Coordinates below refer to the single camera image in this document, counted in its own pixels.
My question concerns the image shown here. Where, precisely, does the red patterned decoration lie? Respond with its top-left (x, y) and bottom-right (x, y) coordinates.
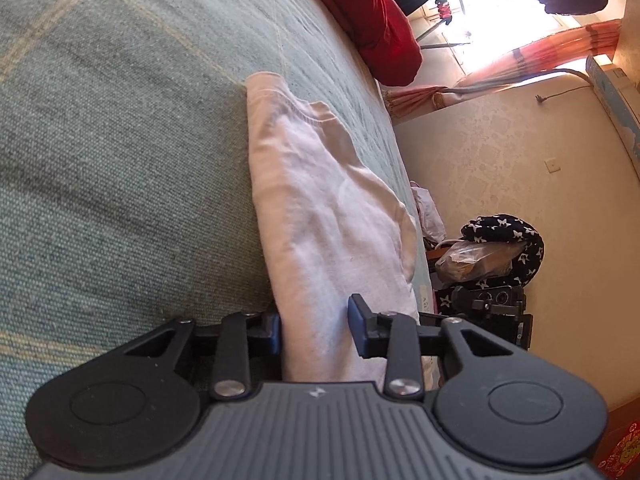
top-left (597, 420), bottom-right (640, 478)

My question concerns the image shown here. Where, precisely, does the white crumpled cloth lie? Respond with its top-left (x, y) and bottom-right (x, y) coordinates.
top-left (411, 182), bottom-right (447, 241)

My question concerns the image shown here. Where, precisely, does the red duvet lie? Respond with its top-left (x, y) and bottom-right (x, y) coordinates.
top-left (285, 0), bottom-right (424, 87)

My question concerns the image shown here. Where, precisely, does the metal clothes rack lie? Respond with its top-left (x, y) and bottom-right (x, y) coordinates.
top-left (415, 0), bottom-right (473, 52)

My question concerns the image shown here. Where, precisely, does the grey curved pole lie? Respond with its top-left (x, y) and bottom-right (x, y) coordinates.
top-left (440, 66), bottom-right (591, 96)

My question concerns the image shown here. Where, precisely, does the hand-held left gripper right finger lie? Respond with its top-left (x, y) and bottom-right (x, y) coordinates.
top-left (348, 294), bottom-right (521, 401)

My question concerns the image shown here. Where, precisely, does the white air conditioner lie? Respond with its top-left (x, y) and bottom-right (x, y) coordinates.
top-left (586, 55), bottom-right (640, 181)

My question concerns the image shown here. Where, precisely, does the black star-print cloth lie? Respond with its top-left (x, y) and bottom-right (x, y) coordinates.
top-left (435, 214), bottom-right (546, 311)

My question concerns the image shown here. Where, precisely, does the clear plastic bag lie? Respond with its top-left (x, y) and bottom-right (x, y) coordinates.
top-left (435, 240), bottom-right (516, 283)

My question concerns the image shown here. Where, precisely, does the white printed t-shirt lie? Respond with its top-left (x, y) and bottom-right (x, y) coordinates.
top-left (245, 71), bottom-right (441, 391)

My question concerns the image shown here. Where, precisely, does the black wall cable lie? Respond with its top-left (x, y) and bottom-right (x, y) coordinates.
top-left (535, 85), bottom-right (593, 106)

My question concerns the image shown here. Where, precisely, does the pink fringed curtain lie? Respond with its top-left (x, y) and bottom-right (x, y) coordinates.
top-left (382, 19), bottom-right (622, 123)

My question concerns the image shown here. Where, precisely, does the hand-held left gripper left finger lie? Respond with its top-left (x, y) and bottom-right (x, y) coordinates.
top-left (122, 302), bottom-right (283, 401)

